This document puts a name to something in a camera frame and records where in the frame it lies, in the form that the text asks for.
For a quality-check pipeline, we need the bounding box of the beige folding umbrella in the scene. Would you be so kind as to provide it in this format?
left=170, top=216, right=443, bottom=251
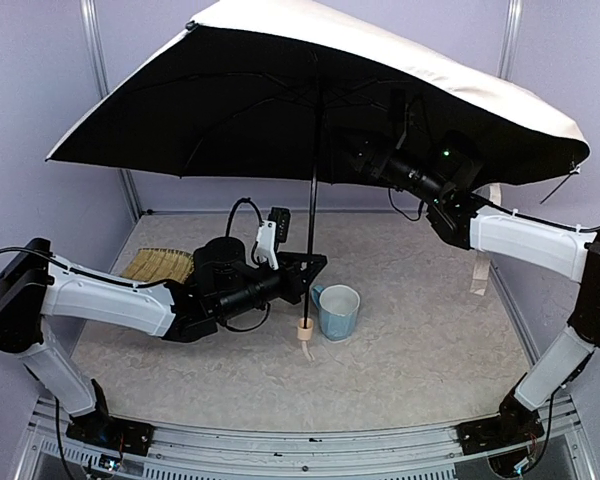
left=44, top=0, right=592, bottom=364

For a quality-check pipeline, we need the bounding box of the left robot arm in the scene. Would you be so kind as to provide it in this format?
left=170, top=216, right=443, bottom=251
left=0, top=236, right=327, bottom=442

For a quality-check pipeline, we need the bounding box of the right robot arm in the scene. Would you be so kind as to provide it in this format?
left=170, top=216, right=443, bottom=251
left=333, top=128, right=600, bottom=440

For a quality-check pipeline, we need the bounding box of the light blue mug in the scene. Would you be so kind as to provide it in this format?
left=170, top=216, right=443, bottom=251
left=311, top=284, right=361, bottom=342

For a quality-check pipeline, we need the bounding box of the woven bamboo tray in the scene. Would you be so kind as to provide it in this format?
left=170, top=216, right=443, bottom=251
left=120, top=248, right=194, bottom=283

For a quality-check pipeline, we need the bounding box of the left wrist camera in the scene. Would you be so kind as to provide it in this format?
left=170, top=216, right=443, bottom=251
left=254, top=207, right=291, bottom=270

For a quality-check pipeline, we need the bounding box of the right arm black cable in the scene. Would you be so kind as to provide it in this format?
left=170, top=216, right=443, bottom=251
left=387, top=185, right=426, bottom=221

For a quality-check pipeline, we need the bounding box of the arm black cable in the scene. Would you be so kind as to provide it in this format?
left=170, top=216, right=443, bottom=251
left=387, top=185, right=426, bottom=221
left=224, top=197, right=263, bottom=238

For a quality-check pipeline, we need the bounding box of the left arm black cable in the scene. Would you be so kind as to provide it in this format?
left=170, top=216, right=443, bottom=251
left=224, top=197, right=263, bottom=238

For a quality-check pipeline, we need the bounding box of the right aluminium corner post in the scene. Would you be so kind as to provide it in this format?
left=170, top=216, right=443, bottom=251
left=497, top=0, right=524, bottom=80

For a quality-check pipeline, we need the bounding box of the aluminium corner post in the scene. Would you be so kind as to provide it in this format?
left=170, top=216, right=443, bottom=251
left=497, top=0, right=524, bottom=80
left=79, top=0, right=143, bottom=223

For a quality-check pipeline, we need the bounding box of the aluminium front rail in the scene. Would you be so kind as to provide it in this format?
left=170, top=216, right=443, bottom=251
left=10, top=396, right=600, bottom=479

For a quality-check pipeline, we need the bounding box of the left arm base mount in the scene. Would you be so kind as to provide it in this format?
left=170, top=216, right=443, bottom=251
left=66, top=412, right=154, bottom=457

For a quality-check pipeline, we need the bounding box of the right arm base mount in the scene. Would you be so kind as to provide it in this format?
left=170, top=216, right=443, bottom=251
left=456, top=413, right=544, bottom=455

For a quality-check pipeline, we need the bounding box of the left aluminium corner post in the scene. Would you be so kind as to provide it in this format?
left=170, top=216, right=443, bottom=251
left=79, top=0, right=143, bottom=223

